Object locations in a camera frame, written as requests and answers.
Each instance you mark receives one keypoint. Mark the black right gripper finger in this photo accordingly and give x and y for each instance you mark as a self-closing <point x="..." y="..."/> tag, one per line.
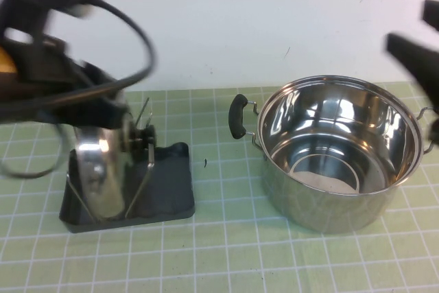
<point x="415" y="66"/>
<point x="432" y="13"/>

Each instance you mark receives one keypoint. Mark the green grid pattern mat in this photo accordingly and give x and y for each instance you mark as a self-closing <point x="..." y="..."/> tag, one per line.
<point x="219" y="258"/>

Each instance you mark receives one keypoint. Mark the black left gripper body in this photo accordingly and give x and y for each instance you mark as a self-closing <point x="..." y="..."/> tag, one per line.
<point x="44" y="63"/>

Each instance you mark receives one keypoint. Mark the small black debris speck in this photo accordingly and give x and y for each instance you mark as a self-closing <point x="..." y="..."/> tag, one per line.
<point x="205" y="162"/>

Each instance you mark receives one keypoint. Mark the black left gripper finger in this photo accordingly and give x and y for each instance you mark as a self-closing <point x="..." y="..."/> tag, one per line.
<point x="109" y="113"/>
<point x="99" y="71"/>

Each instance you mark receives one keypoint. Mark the steel pot lid black knob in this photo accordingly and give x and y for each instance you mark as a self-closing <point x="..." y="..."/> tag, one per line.
<point x="103" y="183"/>

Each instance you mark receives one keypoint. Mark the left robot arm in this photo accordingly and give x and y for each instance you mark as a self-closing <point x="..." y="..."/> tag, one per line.
<point x="7" y="63"/>

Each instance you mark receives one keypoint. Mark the stainless steel cooking pot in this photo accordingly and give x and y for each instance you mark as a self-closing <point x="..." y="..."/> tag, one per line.
<point x="343" y="210"/>

